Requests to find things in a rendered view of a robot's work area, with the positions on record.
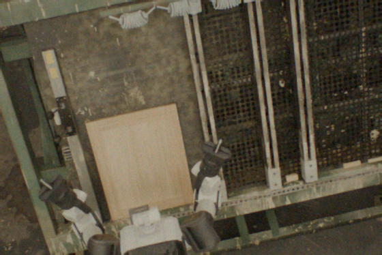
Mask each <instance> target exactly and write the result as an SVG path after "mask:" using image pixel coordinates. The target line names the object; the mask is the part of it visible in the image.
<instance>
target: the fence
mask: <svg viewBox="0 0 382 255"><path fill-rule="evenodd" d="M46 53H52V55H53V59H54V63H50V65H47V61H46V57H45V54H46ZM42 55H43V58H44V62H45V66H46V70H47V72H48V74H49V77H50V82H51V85H52V87H53V91H54V94H55V98H59V97H63V96H66V97H67V100H68V104H69V108H70V103H69V99H68V95H67V93H66V89H65V85H64V82H63V77H62V74H61V72H60V69H59V65H58V62H57V58H56V54H55V49H54V47H52V48H46V49H42ZM50 68H56V70H57V74H58V78H55V79H52V76H51V73H50V70H49V69H50ZM70 112H71V115H72V119H73V123H74V125H75V128H76V132H77V135H76V136H70V137H67V138H68V142H69V146H70V150H71V153H72V157H73V160H74V162H75V165H76V169H77V172H78V177H79V179H80V184H81V186H82V189H83V192H84V193H86V195H87V197H86V199H85V200H86V203H87V206H88V207H91V209H92V210H93V211H96V212H97V213H98V215H99V217H100V219H101V222H102V223H104V221H102V216H101V213H100V208H99V206H98V201H97V198H96V193H95V191H94V187H93V183H92V180H91V175H90V172H89V168H88V167H87V163H86V160H85V156H84V153H83V148H82V145H81V142H80V138H79V135H78V130H77V127H76V123H75V119H74V118H73V114H72V110H71V108H70Z"/></svg>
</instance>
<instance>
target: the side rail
mask: <svg viewBox="0 0 382 255"><path fill-rule="evenodd" d="M0 109H1V113H2V115H3V119H4V122H5V125H6V128H7V130H8V132H9V135H10V138H11V141H12V144H13V146H14V150H15V153H16V157H17V159H18V163H19V166H20V167H21V169H22V172H23V176H24V178H25V182H26V184H27V188H28V190H29V194H30V197H31V200H32V203H33V207H34V209H35V210H36V213H37V215H38V219H39V222H40V226H41V228H42V232H43V234H44V238H45V239H48V238H53V237H56V236H57V226H58V224H57V221H56V218H55V214H54V211H53V208H52V205H51V202H50V201H45V202H44V201H41V200H40V199H39V196H38V194H39V191H40V190H41V189H42V187H43V186H44V185H42V184H41V183H40V180H41V179H42V177H41V174H40V168H39V166H38V161H37V159H36V156H35V153H34V150H33V148H32V145H31V141H30V139H29V135H28V132H27V129H26V126H25V122H24V119H23V116H22V113H21V111H20V109H19V107H18V102H17V99H16V96H15V93H14V89H13V86H12V83H11V80H10V76H9V74H8V72H7V70H6V67H5V63H4V62H3V59H2V56H1V53H0Z"/></svg>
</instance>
